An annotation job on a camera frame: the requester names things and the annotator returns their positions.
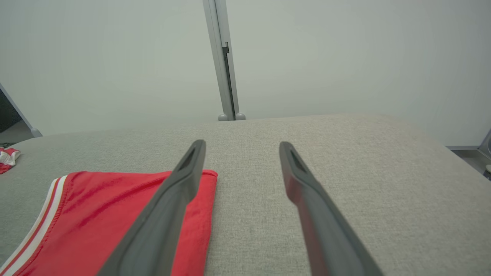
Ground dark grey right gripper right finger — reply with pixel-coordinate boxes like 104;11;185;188
279;141;384;276

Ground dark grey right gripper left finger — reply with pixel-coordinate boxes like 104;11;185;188
97;140;207;276

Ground red basketball jersey with number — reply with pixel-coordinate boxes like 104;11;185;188
0;170;218;276

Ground red shorts with white stripe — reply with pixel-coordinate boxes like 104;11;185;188
0;148;21;175

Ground grey metal base bracket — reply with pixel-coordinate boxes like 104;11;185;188
445;130;491;181

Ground slanted grey frame bar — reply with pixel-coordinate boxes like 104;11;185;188
0;84;43;138

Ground aluminium frame post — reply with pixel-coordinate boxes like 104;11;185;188
203;0;240;121

